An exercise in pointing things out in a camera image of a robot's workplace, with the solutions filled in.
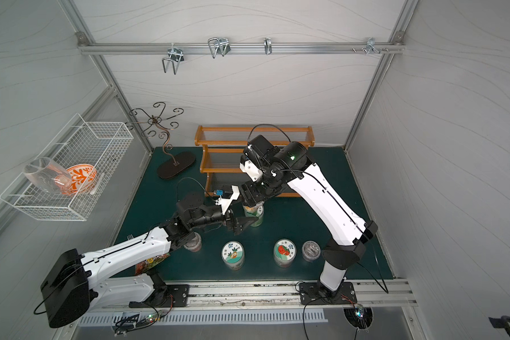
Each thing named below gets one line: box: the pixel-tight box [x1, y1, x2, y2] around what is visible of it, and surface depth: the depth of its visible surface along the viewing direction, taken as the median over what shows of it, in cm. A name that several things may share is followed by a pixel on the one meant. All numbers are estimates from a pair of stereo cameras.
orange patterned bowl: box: [65, 163, 98, 195], surface depth 68 cm
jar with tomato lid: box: [273, 238, 297, 269], surface depth 78 cm
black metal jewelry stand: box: [125, 101, 196, 180], surface depth 100 cm
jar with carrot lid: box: [221, 240, 246, 272], surface depth 78 cm
